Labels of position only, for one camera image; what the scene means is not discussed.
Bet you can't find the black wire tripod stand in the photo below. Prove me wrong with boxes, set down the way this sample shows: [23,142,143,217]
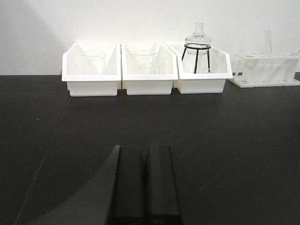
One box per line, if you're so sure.
[181,43,211,74]

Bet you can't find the clear glass test tube leaning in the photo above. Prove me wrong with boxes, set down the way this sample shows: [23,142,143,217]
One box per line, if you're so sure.
[292,45,300,56]

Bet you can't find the white storage bin right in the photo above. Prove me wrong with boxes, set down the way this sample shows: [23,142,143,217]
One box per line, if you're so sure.
[167,43,233,94]

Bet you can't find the white storage bin left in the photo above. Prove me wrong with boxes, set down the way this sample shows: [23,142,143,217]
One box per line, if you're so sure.
[61,43,122,97]

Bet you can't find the white test tube rack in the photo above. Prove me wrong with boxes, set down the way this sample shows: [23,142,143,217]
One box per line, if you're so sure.
[229,52,300,88]

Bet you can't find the white storage bin middle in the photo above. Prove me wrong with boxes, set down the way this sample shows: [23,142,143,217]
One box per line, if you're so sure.
[121,43,178,95]

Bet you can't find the clear glass test tube upright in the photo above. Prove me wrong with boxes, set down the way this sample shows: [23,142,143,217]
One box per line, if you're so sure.
[264,29,272,53]

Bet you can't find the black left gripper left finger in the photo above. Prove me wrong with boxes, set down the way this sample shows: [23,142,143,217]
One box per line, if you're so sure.
[112,145,144,217]

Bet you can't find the white storage bin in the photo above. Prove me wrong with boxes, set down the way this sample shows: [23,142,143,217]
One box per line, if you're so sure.
[121,43,178,95]
[167,43,233,94]
[61,43,122,97]

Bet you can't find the clear glass flask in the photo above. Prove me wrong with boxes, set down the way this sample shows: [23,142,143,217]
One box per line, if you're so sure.
[185,22,211,48]

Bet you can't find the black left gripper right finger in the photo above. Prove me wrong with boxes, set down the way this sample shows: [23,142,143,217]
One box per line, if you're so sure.
[145,145,180,217]

